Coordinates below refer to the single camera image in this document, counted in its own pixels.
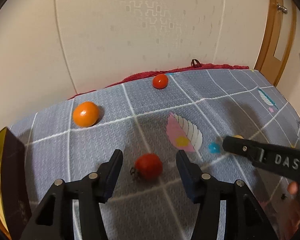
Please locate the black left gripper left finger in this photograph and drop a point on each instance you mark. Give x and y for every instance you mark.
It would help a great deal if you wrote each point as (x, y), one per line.
(53, 218)

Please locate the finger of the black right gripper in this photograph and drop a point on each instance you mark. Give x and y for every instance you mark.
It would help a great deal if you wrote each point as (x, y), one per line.
(243, 148)

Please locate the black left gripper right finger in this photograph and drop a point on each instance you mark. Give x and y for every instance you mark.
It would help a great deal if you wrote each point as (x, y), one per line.
(244, 219)

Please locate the red cherry tomato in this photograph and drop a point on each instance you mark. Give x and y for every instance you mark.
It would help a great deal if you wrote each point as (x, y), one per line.
(147, 167)
(160, 81)

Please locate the person's right hand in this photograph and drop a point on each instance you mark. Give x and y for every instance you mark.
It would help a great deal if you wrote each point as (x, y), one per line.
(289, 218)

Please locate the gold tin tray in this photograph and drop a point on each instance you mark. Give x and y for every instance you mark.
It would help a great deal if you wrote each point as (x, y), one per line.
(15, 209)

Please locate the red cloth under tablecloth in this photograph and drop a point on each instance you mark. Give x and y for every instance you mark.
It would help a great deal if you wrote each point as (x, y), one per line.
(144, 75)

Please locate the black binder clip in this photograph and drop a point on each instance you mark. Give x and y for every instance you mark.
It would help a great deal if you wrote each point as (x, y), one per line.
(195, 63)

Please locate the blue checked tablecloth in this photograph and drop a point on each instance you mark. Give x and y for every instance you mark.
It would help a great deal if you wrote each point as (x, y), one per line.
(194, 112)

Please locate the small orange kumquat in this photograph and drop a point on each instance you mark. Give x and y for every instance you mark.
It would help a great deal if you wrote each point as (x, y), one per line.
(86, 114)

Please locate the wooden door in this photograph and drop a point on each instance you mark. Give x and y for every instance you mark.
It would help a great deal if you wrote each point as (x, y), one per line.
(278, 40)

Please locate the metal door handle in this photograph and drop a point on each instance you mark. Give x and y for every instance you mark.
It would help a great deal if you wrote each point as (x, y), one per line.
(282, 9)

